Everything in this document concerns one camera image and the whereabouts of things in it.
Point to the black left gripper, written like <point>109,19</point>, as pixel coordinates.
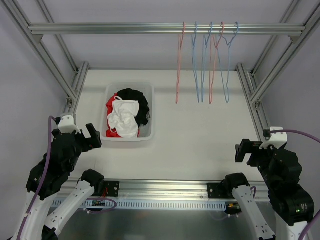
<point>83,139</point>

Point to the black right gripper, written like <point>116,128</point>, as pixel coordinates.
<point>253,152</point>

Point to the red tank top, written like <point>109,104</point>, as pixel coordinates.
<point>110,105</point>

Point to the white tank top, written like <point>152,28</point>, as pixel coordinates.
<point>123,120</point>

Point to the black tank top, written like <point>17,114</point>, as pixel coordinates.
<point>135,95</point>

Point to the blue wire hanger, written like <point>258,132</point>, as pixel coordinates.
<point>194,61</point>
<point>205,43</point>
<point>225,83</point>

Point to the pink wire hanger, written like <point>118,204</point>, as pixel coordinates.
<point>179,58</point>
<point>214,46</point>

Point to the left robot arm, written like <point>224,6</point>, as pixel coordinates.
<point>37,223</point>

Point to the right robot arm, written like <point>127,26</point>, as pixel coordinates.
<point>291,209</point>

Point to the white plastic basket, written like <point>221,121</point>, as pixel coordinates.
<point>146,132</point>

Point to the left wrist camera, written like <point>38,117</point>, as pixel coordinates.
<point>68,124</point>

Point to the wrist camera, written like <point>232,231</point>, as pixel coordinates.
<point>68,124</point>
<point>274,136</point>

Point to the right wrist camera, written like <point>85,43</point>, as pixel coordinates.
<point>274,136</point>

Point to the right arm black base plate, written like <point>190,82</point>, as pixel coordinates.
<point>218,191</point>

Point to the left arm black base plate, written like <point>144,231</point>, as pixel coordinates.
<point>111,188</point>

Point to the white slotted cable duct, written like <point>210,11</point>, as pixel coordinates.
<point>130,204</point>

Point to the aluminium frame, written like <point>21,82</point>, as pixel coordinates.
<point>93,43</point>

